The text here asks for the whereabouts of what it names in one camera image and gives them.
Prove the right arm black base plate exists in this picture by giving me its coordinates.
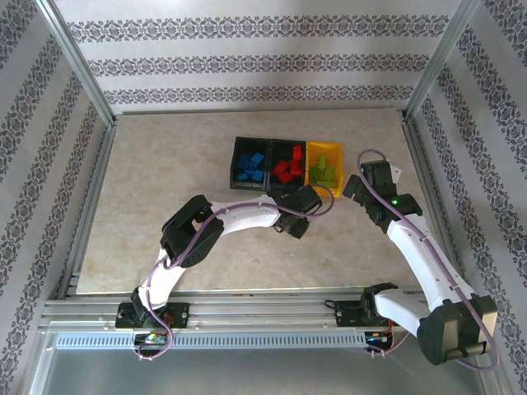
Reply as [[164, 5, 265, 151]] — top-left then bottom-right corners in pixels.
[[333, 300, 411, 328]]

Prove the metal lower panel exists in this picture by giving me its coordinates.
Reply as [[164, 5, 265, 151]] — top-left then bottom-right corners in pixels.
[[30, 328, 510, 395]]

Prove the aluminium mounting rail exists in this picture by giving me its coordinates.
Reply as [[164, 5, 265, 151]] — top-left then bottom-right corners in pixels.
[[40, 290, 483, 330]]

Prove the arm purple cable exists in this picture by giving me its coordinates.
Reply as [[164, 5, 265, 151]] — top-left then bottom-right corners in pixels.
[[131, 184, 336, 362], [357, 148, 500, 373]]

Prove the aluminium back rail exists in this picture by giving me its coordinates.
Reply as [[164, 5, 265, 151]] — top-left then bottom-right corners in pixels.
[[114, 106, 408, 117]]

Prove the grey slotted cable duct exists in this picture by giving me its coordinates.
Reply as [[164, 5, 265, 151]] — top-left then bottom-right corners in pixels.
[[54, 331, 368, 351]]

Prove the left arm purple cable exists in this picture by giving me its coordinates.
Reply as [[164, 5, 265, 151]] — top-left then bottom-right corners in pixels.
[[131, 184, 336, 362]]

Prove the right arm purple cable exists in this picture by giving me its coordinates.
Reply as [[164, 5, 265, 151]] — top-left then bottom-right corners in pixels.
[[357, 148, 500, 373]]

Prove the black plastic bin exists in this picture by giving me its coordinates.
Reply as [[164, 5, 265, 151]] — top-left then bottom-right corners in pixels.
[[229, 136, 273, 191], [266, 138, 309, 193]]

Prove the yellow plastic bin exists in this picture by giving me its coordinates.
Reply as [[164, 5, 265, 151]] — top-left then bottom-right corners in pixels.
[[305, 141, 345, 199]]

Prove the aluminium frame post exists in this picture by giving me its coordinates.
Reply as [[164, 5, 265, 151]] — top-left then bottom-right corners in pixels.
[[35, 0, 118, 127], [404, 0, 482, 123]]

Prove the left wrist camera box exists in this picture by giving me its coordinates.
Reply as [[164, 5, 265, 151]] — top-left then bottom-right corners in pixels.
[[287, 184, 324, 212]]

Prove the aluminium side rail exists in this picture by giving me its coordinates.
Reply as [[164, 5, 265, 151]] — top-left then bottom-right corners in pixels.
[[56, 118, 119, 300], [399, 110, 477, 297]]

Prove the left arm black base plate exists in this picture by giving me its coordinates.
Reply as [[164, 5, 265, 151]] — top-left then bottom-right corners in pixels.
[[114, 302, 191, 330]]

